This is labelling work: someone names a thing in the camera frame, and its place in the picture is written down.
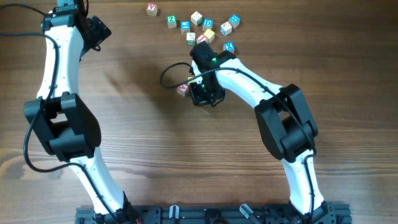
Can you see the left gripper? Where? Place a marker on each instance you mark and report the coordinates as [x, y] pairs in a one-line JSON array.
[[101, 32]]

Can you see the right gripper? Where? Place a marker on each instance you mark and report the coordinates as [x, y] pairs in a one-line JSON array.
[[199, 99]]

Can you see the red A letter block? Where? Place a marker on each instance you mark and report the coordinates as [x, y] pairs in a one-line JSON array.
[[183, 89]]

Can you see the blue X letter block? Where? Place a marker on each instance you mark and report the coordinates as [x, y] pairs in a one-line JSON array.
[[229, 46]]

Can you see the white blue side block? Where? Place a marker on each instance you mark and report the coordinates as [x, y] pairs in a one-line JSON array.
[[226, 28]]

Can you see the yellow S letter block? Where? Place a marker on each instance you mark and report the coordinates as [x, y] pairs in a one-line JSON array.
[[191, 80]]

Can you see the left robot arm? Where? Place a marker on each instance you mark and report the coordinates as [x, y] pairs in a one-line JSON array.
[[64, 125]]

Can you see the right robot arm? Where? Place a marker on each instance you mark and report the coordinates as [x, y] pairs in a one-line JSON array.
[[286, 125]]

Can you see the red I block upper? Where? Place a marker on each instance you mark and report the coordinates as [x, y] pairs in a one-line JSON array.
[[201, 38]]

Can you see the white green picture block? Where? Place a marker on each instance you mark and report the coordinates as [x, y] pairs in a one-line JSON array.
[[191, 38]]

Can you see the yellow top block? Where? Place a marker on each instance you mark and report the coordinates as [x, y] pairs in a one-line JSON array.
[[210, 35]]

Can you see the red V letter block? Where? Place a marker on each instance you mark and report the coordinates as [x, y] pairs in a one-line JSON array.
[[152, 9]]

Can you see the blue D letter block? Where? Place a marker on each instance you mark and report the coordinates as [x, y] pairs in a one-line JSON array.
[[207, 24]]

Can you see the blue picture block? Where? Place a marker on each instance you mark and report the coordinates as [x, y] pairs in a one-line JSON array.
[[234, 20], [185, 26]]

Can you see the white green top block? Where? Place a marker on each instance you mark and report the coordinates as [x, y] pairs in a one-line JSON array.
[[196, 18]]

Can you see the blue picture block right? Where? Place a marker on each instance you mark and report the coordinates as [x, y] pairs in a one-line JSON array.
[[234, 20]]

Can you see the green Z letter block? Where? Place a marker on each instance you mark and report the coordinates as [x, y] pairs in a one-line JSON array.
[[171, 21]]

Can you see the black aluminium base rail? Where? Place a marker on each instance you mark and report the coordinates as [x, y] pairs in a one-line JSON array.
[[328, 213]]

